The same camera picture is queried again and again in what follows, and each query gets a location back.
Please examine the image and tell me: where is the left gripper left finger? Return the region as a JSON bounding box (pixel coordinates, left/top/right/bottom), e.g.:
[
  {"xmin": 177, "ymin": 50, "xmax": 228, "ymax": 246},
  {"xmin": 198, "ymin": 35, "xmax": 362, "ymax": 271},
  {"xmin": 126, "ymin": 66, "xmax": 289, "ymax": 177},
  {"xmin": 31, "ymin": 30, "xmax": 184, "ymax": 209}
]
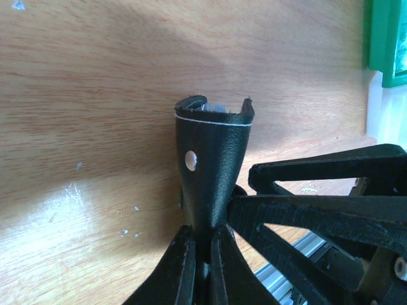
[{"xmin": 124, "ymin": 226, "xmax": 210, "ymax": 304}]

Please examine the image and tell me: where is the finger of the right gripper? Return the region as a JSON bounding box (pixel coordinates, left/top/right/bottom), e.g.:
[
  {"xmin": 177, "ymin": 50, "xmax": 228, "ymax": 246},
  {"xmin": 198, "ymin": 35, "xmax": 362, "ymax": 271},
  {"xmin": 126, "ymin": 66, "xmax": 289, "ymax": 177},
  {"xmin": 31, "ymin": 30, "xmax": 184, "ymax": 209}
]
[
  {"xmin": 248, "ymin": 144, "xmax": 406, "ymax": 194},
  {"xmin": 228, "ymin": 195, "xmax": 406, "ymax": 304}
]

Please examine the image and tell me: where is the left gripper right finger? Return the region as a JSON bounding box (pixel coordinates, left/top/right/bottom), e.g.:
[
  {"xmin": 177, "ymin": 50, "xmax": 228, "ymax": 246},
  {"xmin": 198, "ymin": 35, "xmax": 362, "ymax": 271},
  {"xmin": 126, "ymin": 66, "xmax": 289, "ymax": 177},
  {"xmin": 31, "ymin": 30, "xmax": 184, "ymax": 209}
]
[{"xmin": 210, "ymin": 226, "xmax": 279, "ymax": 304}]

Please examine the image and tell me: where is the black leather card holder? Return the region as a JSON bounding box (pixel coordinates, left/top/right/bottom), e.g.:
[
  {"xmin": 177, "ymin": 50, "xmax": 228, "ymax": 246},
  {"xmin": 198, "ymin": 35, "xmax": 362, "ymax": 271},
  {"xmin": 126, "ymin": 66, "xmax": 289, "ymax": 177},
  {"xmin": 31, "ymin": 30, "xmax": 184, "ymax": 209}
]
[{"xmin": 175, "ymin": 95, "xmax": 254, "ymax": 237}]

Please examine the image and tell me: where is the white plastic bin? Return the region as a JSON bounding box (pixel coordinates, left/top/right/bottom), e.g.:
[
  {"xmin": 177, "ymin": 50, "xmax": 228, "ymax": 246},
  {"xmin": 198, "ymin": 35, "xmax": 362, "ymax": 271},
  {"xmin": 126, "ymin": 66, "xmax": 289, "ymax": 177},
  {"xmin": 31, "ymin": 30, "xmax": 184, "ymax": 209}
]
[{"xmin": 366, "ymin": 72, "xmax": 407, "ymax": 149}]

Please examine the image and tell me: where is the green plastic compartment tray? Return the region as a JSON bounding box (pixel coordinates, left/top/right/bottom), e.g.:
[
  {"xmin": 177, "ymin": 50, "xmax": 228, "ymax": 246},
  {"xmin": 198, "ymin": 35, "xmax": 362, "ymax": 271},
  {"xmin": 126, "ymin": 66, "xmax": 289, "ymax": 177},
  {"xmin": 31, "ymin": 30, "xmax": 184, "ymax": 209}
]
[{"xmin": 362, "ymin": 0, "xmax": 406, "ymax": 88}]

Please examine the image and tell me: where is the aluminium front rail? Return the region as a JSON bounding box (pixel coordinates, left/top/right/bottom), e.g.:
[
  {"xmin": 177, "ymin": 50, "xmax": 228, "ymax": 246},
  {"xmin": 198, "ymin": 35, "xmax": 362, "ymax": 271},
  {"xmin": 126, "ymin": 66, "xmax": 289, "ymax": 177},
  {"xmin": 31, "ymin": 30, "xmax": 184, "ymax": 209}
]
[{"xmin": 252, "ymin": 226, "xmax": 333, "ymax": 304}]

